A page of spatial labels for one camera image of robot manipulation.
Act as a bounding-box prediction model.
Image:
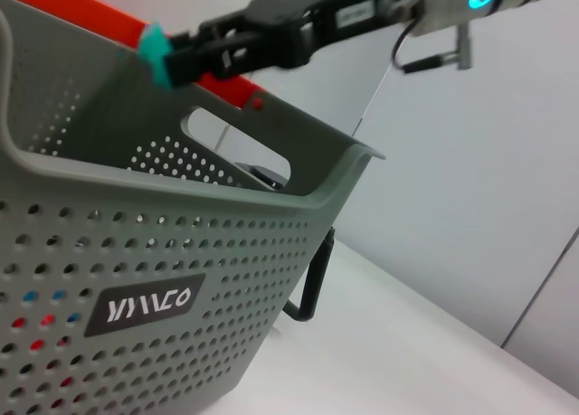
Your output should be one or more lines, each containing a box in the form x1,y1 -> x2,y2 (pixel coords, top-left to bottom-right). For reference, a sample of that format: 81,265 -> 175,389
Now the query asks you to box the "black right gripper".
164,0 -> 422,90

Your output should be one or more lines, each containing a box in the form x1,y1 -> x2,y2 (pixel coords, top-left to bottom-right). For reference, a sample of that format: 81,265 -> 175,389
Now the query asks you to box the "teal square toy brick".
137,20 -> 176,91

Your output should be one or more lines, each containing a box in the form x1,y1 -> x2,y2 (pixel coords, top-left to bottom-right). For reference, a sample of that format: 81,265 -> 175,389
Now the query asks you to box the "grey perforated plastic storage bin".
0,0 -> 388,415

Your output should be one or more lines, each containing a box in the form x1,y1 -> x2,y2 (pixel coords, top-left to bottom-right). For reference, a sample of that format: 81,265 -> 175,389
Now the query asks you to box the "small silver connector plug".
389,0 -> 426,24

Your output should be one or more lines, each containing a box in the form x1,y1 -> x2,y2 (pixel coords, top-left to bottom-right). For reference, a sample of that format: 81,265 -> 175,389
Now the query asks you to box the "glass coffee pot black lid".
233,160 -> 337,325

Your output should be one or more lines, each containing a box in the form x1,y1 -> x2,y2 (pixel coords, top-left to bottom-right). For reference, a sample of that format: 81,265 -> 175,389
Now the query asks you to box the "right gripper cable silver plug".
390,23 -> 475,76

